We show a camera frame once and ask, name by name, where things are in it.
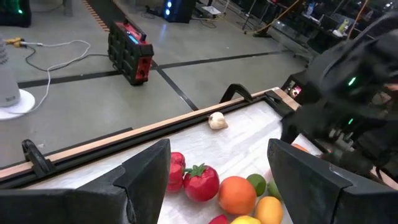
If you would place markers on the black metal table frame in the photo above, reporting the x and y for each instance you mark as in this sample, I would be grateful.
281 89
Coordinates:
124 144

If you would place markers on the long red chili pepper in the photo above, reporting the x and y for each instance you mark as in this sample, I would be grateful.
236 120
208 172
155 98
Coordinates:
219 220

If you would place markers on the yellow-orange mango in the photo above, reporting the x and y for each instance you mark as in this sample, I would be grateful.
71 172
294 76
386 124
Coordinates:
269 211

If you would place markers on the red tomato green stem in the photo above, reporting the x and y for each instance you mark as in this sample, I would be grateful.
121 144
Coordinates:
201 183

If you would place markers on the yellow lemon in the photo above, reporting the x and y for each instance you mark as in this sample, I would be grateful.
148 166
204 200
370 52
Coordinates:
245 220

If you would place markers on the yellow power plug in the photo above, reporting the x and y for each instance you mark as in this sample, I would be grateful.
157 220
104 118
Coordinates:
14 42

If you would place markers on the red bell pepper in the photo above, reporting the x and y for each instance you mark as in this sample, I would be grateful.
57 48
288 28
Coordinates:
176 172

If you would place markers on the green-lit black machine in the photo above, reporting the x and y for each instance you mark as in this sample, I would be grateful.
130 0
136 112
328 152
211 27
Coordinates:
14 12

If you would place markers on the black equipment box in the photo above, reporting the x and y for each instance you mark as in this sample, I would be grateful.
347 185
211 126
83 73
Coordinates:
295 85

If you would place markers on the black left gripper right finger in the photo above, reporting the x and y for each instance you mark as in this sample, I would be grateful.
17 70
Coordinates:
326 202

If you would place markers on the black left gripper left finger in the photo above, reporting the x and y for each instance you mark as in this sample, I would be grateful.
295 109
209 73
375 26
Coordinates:
77 205

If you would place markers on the white tower fan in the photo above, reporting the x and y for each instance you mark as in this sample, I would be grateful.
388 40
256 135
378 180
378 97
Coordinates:
9 84

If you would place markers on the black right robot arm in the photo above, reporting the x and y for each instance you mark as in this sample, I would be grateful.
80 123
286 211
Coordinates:
357 56

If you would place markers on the black mat striped edge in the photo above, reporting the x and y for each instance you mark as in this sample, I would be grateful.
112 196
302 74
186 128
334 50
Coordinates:
105 11

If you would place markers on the red black power station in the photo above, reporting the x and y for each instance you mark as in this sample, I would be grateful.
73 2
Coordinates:
130 53

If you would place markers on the cluttered workbench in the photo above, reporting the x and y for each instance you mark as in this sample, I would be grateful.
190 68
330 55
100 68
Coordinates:
311 31

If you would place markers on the small green lime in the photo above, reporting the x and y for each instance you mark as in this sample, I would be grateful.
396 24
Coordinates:
257 183

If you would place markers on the round orange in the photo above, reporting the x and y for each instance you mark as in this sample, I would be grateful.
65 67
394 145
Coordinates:
237 195

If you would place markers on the white garlic bulb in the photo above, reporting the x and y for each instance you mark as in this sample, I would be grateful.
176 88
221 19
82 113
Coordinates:
217 120

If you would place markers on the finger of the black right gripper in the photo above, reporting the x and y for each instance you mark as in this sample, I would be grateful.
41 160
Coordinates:
287 129

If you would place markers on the black table clamp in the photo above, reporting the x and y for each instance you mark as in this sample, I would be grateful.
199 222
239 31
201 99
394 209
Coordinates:
35 158

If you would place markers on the blue-lit computer tower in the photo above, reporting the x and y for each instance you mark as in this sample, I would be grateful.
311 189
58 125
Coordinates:
177 11

